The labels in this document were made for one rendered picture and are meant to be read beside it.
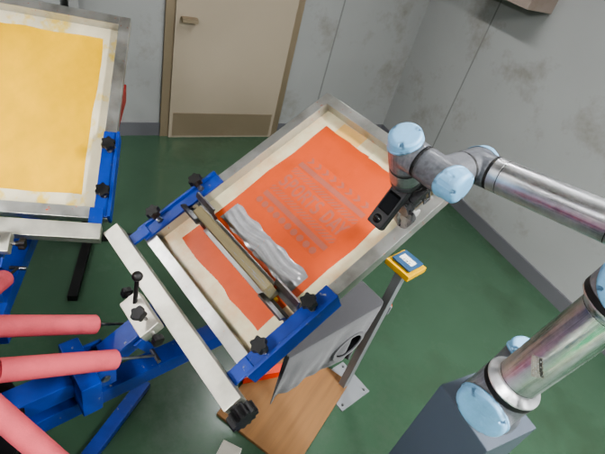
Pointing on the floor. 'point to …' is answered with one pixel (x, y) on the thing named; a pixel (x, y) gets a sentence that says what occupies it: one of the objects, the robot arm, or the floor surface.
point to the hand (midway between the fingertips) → (400, 226)
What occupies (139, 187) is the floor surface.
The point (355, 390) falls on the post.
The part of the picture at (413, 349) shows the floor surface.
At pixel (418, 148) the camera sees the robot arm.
